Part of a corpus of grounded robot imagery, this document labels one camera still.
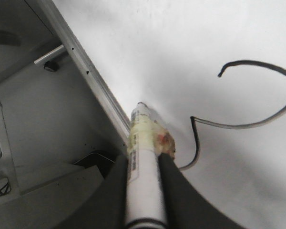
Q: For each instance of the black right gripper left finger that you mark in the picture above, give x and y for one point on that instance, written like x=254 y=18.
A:
x=82 y=200

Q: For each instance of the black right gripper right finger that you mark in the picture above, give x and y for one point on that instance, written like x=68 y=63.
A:
x=185 y=207

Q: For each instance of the white whiteboard marker pen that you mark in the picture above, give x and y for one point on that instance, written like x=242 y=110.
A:
x=144 y=196

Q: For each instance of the red magnet taped to marker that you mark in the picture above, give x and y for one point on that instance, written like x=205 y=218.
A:
x=163 y=141

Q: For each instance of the white whiteboard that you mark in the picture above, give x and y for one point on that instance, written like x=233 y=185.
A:
x=167 y=54

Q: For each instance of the black round knob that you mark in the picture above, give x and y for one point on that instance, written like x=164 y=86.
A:
x=51 y=66

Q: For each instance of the silver metal rod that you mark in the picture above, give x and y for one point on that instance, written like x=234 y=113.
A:
x=50 y=55

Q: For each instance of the aluminium whiteboard frame rail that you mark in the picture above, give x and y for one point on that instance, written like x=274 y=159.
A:
x=49 y=14

